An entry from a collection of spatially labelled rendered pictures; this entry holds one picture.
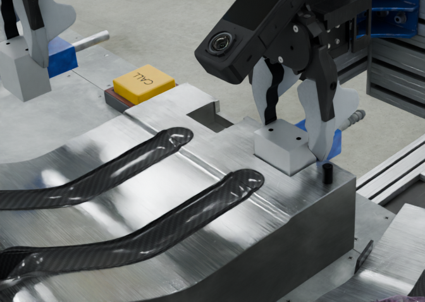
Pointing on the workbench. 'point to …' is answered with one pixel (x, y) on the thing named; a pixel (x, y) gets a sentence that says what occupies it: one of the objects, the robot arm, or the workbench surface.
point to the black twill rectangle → (363, 255)
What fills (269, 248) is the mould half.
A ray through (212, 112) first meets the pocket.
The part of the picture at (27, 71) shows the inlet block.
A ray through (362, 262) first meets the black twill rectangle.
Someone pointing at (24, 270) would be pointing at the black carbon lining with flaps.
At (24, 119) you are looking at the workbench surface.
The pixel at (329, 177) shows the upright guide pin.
